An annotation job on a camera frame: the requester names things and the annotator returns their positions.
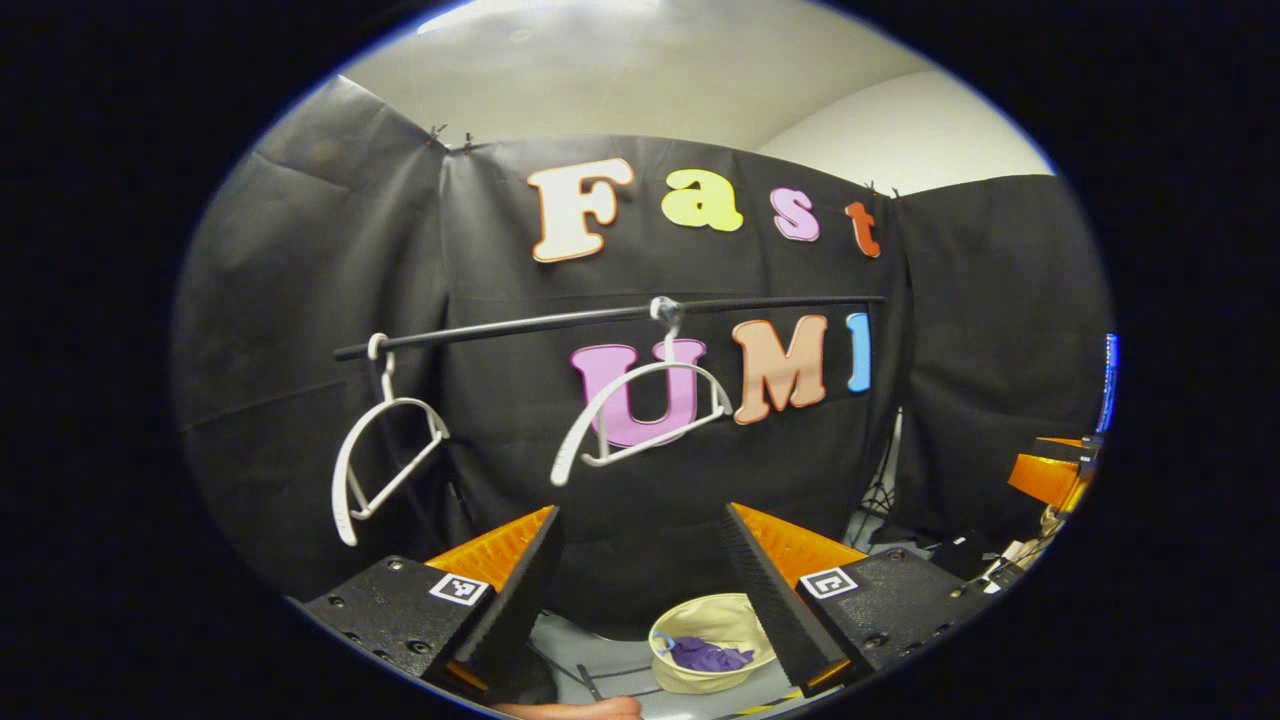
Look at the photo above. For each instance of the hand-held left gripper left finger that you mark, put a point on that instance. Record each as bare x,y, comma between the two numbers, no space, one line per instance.
510,610

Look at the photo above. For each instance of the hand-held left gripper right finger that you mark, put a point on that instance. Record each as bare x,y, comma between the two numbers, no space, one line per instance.
775,600

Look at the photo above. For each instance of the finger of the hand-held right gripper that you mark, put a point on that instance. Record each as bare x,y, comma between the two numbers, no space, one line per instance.
1045,478
1065,447

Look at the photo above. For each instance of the cream laundry hamper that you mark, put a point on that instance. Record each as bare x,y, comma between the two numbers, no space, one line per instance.
715,615

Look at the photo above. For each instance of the purple jacket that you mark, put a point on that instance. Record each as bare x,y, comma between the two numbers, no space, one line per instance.
705,655

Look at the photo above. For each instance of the white plastic hanger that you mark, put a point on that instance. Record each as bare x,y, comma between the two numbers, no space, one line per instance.
665,311
386,385

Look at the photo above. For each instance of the black clothes rack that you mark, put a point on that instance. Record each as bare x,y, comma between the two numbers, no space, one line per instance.
500,328

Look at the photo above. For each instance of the blue lit monitor screen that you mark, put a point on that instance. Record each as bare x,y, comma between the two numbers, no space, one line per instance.
1110,385

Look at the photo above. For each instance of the black box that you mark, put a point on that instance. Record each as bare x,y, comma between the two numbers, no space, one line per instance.
965,555

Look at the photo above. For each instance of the person's bare leg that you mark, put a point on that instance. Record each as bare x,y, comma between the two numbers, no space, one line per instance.
580,710

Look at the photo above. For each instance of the black tripod stand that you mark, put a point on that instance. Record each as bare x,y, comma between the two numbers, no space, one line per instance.
880,490

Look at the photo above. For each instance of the black backdrop cloth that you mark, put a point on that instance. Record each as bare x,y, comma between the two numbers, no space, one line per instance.
500,450

